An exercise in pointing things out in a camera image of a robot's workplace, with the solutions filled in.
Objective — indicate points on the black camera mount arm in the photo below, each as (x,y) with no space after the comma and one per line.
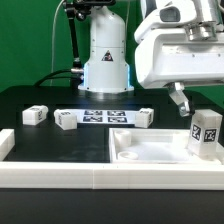
(80,9)

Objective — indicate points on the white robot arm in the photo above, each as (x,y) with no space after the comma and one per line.
(106,72)

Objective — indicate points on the white U-shaped fence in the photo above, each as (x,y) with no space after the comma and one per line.
(105,175)

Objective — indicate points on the AprilTag marker sheet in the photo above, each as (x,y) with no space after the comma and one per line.
(104,116)

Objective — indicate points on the white square tabletop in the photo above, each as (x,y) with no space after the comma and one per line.
(154,146)

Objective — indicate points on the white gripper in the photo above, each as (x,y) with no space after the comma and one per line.
(180,45)

